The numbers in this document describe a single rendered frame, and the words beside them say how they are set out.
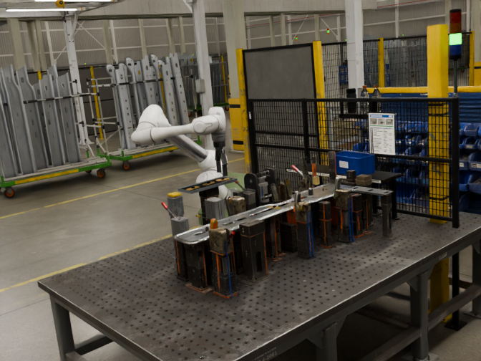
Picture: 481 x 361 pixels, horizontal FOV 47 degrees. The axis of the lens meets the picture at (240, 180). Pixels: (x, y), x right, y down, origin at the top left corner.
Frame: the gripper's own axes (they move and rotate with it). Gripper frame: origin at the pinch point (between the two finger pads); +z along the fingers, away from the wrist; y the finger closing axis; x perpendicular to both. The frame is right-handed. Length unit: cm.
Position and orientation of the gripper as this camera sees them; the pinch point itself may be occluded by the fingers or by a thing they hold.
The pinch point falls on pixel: (222, 172)
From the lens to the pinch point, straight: 351.1
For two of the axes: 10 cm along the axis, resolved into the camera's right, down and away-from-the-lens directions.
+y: 3.0, 1.8, -9.4
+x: 9.5, -1.5, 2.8
